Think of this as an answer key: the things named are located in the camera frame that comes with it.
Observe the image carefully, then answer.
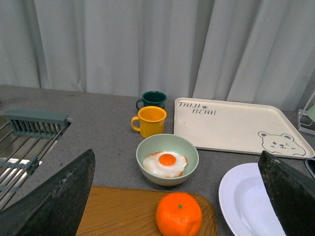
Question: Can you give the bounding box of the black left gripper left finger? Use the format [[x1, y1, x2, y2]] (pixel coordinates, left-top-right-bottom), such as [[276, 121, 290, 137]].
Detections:
[[0, 149, 95, 236]]

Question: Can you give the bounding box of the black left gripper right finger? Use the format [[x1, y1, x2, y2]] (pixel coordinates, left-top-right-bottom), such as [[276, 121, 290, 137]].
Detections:
[[258, 151, 315, 236]]

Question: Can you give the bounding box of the white round plate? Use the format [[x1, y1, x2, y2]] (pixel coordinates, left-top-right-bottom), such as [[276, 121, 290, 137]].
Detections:
[[219, 163, 285, 236]]

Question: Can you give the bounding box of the orange mandarin fruit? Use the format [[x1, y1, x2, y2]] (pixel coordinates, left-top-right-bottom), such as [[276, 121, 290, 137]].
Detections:
[[156, 192, 202, 236]]

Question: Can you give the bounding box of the wooden cutting board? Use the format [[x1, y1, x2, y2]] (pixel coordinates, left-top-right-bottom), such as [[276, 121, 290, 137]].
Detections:
[[76, 186, 218, 236]]

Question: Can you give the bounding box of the clear acrylic cup rack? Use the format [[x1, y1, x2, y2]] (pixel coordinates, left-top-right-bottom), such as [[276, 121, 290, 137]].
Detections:
[[297, 91, 315, 136]]

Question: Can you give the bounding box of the grey-green sink drying rack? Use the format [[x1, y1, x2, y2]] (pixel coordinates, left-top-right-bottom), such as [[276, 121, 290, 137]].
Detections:
[[0, 109, 71, 209]]

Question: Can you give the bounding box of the cream bear serving tray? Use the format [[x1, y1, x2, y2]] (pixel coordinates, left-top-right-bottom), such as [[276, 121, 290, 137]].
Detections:
[[174, 98, 315, 159]]

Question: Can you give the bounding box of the fake fried egg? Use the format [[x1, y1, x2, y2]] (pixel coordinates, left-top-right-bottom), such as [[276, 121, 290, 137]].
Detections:
[[142, 151, 188, 178]]

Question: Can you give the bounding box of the light green bowl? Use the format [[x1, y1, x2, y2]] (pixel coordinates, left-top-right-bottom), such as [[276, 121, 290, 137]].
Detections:
[[136, 134, 199, 186]]

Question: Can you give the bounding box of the yellow enamel mug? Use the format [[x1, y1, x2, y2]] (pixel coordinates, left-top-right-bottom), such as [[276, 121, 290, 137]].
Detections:
[[131, 106, 167, 138]]

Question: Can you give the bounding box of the white curtain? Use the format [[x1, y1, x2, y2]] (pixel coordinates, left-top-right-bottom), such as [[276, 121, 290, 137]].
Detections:
[[0, 0, 315, 111]]

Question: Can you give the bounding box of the dark green enamel mug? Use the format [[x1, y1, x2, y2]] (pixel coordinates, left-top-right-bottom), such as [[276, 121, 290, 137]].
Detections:
[[136, 91, 167, 110]]

